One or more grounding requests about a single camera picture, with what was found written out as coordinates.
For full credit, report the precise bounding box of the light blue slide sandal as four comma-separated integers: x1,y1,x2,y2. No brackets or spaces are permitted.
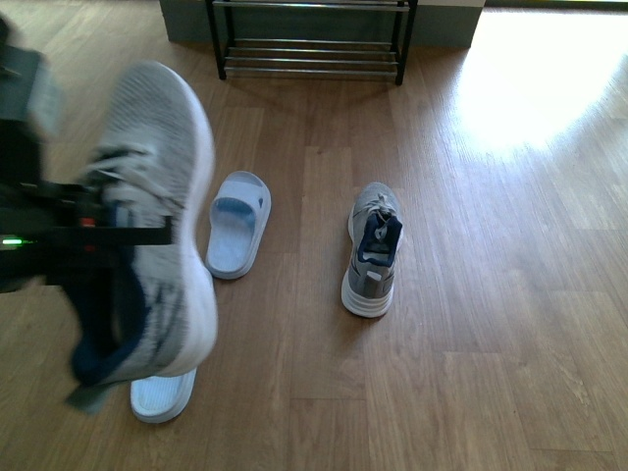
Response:
206,171,272,280
130,369,197,424

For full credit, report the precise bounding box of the grey knit sneaker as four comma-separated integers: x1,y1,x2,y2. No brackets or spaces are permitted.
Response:
65,61,218,413
341,182,403,318

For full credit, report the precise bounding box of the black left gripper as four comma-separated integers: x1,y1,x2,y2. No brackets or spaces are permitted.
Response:
1,23,172,292

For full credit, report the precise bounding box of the black metal shoe rack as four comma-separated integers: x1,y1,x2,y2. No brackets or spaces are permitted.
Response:
205,1,418,84

